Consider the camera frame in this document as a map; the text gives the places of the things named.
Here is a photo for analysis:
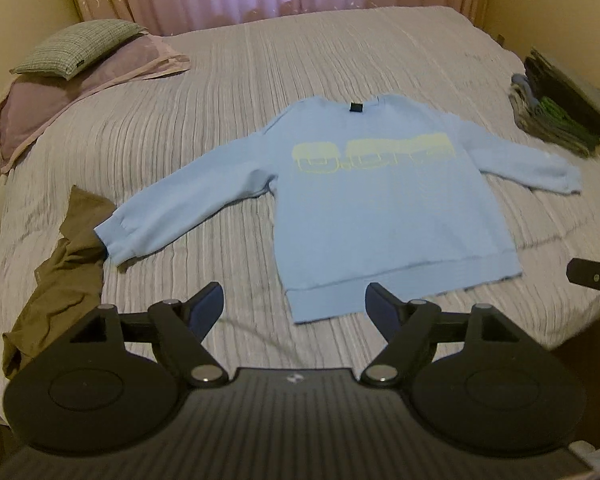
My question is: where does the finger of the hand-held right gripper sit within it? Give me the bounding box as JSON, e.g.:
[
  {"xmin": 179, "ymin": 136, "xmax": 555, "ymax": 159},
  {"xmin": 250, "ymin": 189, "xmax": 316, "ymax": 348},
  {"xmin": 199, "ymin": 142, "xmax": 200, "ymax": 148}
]
[{"xmin": 566, "ymin": 258, "xmax": 600, "ymax": 307}]

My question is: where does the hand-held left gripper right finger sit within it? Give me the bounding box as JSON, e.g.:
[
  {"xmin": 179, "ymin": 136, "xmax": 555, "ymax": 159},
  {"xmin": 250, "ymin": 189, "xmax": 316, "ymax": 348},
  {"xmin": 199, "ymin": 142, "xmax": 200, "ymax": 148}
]
[{"xmin": 360, "ymin": 282, "xmax": 526, "ymax": 389}]

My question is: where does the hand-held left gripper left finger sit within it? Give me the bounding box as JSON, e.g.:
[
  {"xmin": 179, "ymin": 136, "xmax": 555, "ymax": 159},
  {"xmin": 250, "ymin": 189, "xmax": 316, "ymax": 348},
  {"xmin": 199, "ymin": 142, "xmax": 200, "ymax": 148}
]
[{"xmin": 70, "ymin": 281, "xmax": 229, "ymax": 389}]

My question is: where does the light blue sweatshirt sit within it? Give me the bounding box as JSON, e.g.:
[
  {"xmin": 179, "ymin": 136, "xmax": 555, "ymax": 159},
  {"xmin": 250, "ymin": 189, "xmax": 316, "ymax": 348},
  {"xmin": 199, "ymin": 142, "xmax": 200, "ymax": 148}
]
[{"xmin": 94, "ymin": 94, "xmax": 582, "ymax": 324}]

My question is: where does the stack of folded clothes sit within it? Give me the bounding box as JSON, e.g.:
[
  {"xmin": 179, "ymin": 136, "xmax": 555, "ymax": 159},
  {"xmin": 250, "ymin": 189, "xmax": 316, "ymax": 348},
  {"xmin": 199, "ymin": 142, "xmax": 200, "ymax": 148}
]
[{"xmin": 510, "ymin": 47, "xmax": 600, "ymax": 156}]

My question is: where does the green checked pillow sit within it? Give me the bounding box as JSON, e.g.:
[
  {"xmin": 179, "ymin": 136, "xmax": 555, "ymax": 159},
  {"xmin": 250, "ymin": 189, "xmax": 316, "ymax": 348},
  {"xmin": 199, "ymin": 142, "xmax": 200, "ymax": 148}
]
[{"xmin": 10, "ymin": 19, "xmax": 148, "ymax": 81}]

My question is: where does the purple pillow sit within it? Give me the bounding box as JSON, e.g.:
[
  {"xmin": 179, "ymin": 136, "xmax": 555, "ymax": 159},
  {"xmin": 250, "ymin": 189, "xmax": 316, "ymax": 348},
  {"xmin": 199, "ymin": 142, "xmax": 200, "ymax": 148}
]
[{"xmin": 0, "ymin": 35, "xmax": 191, "ymax": 176}]

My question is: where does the olive brown cloth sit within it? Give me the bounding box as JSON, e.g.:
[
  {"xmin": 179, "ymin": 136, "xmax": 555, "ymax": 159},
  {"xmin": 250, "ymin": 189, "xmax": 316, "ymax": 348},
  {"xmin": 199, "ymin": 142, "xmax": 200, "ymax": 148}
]
[{"xmin": 2, "ymin": 186, "xmax": 116, "ymax": 380}]

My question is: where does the bed with striped grey blanket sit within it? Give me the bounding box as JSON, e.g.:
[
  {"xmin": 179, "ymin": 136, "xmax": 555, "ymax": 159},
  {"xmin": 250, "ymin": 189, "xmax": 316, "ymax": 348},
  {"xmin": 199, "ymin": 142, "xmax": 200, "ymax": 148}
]
[{"xmin": 0, "ymin": 6, "xmax": 600, "ymax": 411}]

